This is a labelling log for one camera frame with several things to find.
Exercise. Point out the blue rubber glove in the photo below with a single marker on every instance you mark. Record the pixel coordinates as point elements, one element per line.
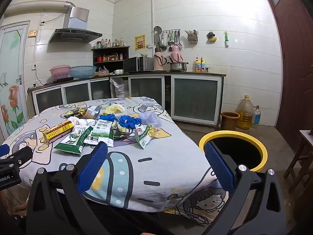
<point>130,121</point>
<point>108,118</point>

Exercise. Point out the yellow detergent bottle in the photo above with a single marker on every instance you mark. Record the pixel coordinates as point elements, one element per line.
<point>198,66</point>
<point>205,66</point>

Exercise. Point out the brown plastic bucket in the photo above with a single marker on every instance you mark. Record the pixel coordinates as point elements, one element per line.
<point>229,122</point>

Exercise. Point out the dark red door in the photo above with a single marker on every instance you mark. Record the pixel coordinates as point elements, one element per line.
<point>293,66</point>

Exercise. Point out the steel strainer ladle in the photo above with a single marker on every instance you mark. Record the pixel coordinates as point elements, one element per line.
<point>157,30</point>

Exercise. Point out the yellow sponge holder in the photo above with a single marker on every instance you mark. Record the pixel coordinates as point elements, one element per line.
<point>211,38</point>

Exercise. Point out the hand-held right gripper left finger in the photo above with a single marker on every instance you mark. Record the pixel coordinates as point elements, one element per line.
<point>94,166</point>

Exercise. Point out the green white brush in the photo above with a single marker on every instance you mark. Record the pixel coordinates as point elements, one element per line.
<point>227,40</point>

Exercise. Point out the black bin with yellow rim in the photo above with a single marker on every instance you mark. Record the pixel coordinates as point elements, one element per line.
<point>262,149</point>

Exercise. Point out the salmon pink thermos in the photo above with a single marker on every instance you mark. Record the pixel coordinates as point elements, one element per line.
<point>158,61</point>

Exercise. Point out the black gold wrapper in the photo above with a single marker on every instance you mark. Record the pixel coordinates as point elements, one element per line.
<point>73,113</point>

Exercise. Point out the blue label water bottle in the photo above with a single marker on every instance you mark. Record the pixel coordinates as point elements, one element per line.
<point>256,117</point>

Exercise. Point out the large cooking oil jug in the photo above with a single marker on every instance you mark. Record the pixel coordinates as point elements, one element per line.
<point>244,115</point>

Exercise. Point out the pink plastic basin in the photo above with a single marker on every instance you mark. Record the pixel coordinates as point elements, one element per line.
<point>60,72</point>

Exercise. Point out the cartoon printed tablecloth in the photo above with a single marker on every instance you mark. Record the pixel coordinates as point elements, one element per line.
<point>151,161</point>

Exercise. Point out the row of seasoning jars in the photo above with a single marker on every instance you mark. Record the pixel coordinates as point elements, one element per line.
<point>110,58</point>

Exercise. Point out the green yellow snack bag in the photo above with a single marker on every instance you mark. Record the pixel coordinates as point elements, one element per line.
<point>144,135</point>

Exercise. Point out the white green packet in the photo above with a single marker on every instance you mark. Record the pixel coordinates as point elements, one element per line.
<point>101,133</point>

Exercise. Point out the steel faucet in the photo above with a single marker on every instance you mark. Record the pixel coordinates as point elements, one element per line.
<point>201,60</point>

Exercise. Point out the yellow wall poster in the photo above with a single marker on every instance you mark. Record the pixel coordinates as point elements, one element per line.
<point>139,42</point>

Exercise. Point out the dark green wrapper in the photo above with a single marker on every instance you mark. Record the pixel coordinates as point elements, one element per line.
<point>118,129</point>

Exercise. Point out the row of glass bottles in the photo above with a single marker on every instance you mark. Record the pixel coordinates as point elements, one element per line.
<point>110,43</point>

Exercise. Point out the dark wooden shelf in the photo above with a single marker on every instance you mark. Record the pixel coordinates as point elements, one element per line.
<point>126,52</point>

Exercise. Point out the kitchen cabinet with glass doors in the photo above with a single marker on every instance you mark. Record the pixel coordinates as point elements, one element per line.
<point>195,98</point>

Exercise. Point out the white woven sack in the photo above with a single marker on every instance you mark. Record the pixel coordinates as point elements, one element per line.
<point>119,88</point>

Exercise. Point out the black induction cooktop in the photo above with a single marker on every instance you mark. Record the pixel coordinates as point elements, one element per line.
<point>62,79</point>

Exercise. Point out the large green snack packet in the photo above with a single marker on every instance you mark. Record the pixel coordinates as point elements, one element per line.
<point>73,142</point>

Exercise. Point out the orange white wall box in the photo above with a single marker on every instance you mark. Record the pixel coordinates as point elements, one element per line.
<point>32,33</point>

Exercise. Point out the white tissue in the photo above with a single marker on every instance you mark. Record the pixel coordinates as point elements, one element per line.
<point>80,121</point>

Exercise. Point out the rack of hanging utensils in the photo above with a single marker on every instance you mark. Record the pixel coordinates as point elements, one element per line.
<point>172,38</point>

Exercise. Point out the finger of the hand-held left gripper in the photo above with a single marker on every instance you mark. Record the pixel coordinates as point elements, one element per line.
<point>3,149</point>
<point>23,155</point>

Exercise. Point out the clear bag of snacks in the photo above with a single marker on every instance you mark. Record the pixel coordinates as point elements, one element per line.
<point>101,72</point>

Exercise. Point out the blue plastic basket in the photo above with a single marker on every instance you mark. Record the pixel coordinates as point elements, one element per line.
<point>83,72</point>

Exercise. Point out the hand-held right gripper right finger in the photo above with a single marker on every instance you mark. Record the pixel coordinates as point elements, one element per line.
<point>218,169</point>

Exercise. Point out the silver exhaust duct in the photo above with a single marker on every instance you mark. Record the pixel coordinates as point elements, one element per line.
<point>69,5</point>

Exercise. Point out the flower print glass door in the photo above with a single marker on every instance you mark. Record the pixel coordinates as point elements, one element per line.
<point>11,78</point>

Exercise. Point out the grey microwave oven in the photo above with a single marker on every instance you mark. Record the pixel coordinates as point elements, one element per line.
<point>132,64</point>

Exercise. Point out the steel cooking pot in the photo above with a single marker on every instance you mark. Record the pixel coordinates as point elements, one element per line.
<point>178,66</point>

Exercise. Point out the steel range hood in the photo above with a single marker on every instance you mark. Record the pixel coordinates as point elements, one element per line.
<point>73,33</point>

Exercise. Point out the orange white snack packet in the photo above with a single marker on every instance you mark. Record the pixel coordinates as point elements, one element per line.
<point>91,112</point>

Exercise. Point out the wooden stool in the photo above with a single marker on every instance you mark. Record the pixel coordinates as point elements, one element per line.
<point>305,139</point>

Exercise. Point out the bright pink thermos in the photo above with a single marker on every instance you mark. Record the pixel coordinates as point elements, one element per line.
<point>176,53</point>

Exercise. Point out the yellow red carton box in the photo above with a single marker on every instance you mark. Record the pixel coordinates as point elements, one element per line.
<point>57,131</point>

